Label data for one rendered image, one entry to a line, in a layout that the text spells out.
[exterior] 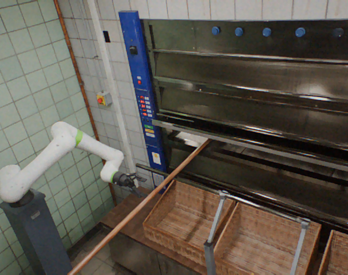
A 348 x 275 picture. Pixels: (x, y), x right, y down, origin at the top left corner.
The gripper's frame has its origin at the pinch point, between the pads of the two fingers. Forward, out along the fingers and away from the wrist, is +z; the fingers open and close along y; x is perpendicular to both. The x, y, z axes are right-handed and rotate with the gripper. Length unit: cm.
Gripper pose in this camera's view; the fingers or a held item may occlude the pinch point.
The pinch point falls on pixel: (146, 188)
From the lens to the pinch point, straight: 220.7
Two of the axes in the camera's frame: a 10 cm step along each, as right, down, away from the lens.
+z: 8.1, 2.1, -5.5
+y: 1.2, 8.6, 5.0
